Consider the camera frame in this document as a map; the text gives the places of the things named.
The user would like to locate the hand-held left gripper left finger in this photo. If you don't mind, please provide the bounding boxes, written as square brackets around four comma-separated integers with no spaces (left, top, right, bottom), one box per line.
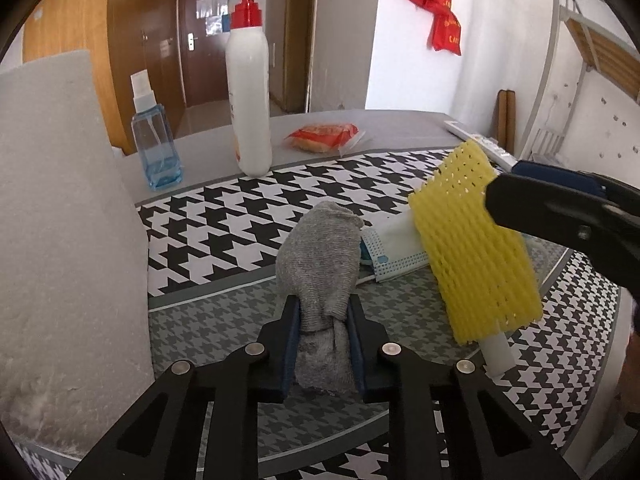
[65,295,303,480]

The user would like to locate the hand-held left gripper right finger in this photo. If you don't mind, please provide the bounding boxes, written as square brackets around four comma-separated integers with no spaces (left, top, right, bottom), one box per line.
[347,292,581,480]

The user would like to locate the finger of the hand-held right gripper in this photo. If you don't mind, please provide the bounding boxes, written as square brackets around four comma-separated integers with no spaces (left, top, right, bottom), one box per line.
[512,160,640,216]
[485,172,640,301]

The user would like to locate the yellow foam fruit net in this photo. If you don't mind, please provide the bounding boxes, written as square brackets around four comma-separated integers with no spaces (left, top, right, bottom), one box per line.
[407,140,542,346]

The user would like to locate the grey sock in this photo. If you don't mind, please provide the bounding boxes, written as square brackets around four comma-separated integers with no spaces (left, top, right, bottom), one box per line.
[275,201,363,395]

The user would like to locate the blue face mask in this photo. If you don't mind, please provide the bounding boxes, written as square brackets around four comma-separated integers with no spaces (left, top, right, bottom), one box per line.
[360,217,431,283]

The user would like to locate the translucent white plastic piece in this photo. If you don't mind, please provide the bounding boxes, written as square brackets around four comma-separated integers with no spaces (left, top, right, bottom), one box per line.
[477,330,516,377]

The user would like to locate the white foam box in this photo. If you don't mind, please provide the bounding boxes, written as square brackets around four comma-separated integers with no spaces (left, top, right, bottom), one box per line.
[0,50,156,461]

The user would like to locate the brown wooden boards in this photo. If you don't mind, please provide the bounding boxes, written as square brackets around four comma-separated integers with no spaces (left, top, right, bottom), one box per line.
[496,90,517,153]

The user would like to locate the white remote control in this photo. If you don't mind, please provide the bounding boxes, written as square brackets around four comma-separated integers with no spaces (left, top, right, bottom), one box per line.
[444,120,518,171]

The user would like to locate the houndstooth tablecloth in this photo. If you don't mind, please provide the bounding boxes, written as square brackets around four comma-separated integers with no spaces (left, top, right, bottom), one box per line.
[10,147,623,480]

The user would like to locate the white metal bunk bed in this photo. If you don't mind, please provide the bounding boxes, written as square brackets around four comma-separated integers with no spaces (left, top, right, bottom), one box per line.
[517,0,640,166]

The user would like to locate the red bags on hooks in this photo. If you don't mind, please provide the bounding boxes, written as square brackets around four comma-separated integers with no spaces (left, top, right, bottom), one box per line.
[397,0,462,56]

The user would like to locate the red snack packet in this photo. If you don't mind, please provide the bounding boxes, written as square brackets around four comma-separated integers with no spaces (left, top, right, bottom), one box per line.
[285,122,366,157]

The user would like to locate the blue spray bottle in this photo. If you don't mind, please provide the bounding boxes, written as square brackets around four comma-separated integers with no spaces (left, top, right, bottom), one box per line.
[131,72,183,192]

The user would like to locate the white lotion pump bottle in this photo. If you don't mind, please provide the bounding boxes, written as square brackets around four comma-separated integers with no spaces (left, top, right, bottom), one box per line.
[217,0,273,177]

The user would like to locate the dark brown entry door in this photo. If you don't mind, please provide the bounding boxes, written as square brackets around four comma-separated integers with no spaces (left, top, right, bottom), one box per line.
[176,0,281,108]

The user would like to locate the wooden wardrobe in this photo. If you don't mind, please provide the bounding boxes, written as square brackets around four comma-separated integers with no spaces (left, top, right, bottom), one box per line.
[22,0,181,156]

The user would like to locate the brown side door frame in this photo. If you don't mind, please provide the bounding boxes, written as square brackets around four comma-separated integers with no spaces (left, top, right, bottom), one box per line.
[285,0,321,113]

